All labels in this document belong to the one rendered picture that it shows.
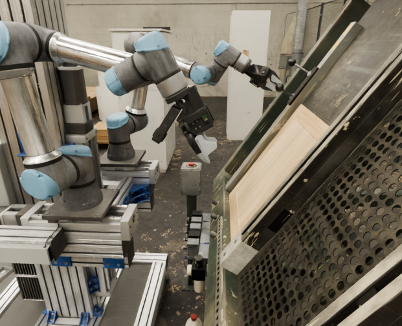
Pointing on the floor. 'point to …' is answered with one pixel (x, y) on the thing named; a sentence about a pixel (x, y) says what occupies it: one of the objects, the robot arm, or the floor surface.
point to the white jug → (193, 321)
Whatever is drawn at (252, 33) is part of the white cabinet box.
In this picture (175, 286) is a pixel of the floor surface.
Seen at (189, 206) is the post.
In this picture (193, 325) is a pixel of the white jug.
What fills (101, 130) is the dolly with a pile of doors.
